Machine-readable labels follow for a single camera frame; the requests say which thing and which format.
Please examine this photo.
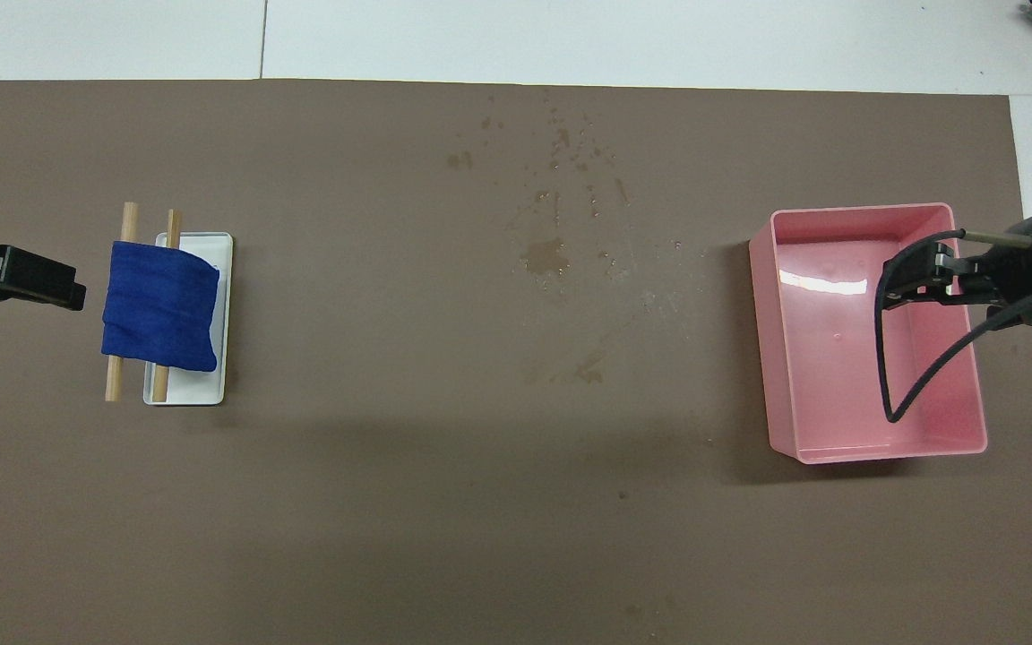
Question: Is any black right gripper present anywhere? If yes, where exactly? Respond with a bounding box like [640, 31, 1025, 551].
[881, 211, 1032, 331]

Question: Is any blue towel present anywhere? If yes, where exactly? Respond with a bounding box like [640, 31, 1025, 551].
[101, 240, 221, 374]

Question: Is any water puddle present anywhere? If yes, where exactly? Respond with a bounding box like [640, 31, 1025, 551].
[520, 237, 571, 275]

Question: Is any pale wooden dowel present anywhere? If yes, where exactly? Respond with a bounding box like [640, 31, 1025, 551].
[106, 202, 139, 402]

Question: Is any pink plastic bin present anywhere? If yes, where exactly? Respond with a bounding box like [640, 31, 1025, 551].
[747, 202, 990, 465]

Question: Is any white rack with wooden dowels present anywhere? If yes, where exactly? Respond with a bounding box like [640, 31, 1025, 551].
[144, 231, 235, 407]

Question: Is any brown table mat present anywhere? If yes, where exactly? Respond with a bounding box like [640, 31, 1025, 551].
[0, 79, 1032, 645]

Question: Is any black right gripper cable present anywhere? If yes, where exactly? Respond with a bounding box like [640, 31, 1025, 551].
[874, 229, 1032, 424]

